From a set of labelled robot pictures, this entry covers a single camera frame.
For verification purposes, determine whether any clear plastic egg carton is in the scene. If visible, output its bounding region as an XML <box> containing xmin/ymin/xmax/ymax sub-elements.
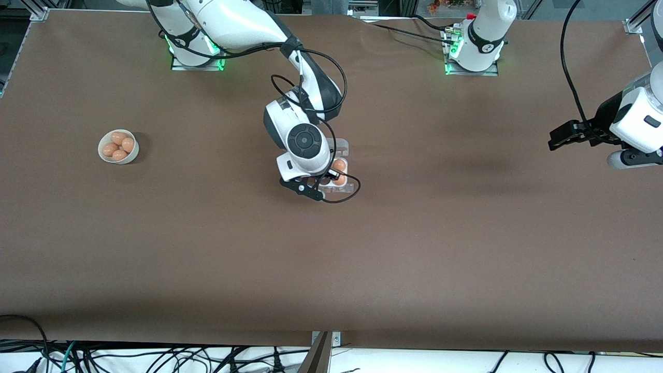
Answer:
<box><xmin>311</xmin><ymin>138</ymin><xmax>358</xmax><ymax>195</ymax></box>

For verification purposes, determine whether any brown table mat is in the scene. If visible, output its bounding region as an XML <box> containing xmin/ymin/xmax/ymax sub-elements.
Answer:
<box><xmin>0</xmin><ymin>9</ymin><xmax>663</xmax><ymax>353</ymax></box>

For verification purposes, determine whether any white round bowl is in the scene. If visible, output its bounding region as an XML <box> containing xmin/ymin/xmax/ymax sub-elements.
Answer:
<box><xmin>97</xmin><ymin>128</ymin><xmax>139</xmax><ymax>165</ymax></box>

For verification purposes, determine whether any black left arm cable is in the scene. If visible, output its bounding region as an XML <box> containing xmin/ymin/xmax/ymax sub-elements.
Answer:
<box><xmin>561</xmin><ymin>0</ymin><xmax>597</xmax><ymax>131</ymax></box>

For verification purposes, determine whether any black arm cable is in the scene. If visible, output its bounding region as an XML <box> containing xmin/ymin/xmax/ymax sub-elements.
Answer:
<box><xmin>145</xmin><ymin>0</ymin><xmax>362</xmax><ymax>204</ymax></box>
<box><xmin>561</xmin><ymin>0</ymin><xmax>597</xmax><ymax>131</ymax></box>

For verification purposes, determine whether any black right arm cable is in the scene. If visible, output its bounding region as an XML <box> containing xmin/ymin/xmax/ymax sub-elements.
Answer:
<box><xmin>145</xmin><ymin>0</ymin><xmax>362</xmax><ymax>204</ymax></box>

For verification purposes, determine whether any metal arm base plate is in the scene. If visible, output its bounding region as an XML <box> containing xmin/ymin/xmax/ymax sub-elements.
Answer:
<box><xmin>171</xmin><ymin>23</ymin><xmax>229</xmax><ymax>71</ymax></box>
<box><xmin>442</xmin><ymin>26</ymin><xmax>500</xmax><ymax>77</ymax></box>

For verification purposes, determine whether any metal table edge bracket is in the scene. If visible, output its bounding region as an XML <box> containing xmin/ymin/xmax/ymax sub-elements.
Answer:
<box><xmin>311</xmin><ymin>331</ymin><xmax>342</xmax><ymax>347</ymax></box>

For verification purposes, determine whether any black cable on mat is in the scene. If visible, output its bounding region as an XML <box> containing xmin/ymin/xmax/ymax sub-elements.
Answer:
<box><xmin>369</xmin><ymin>23</ymin><xmax>452</xmax><ymax>44</ymax></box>
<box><xmin>411</xmin><ymin>14</ymin><xmax>449</xmax><ymax>32</ymax></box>

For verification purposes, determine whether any dark camera mount post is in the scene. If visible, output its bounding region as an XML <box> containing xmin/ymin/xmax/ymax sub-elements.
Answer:
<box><xmin>297</xmin><ymin>332</ymin><xmax>333</xmax><ymax>373</ymax></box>

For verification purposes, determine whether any teal floor cable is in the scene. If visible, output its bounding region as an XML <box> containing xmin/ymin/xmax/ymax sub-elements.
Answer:
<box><xmin>61</xmin><ymin>341</ymin><xmax>79</xmax><ymax>373</ymax></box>

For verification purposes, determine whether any black looping floor cable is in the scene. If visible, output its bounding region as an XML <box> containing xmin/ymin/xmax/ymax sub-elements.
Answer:
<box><xmin>0</xmin><ymin>314</ymin><xmax>50</xmax><ymax>373</ymax></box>

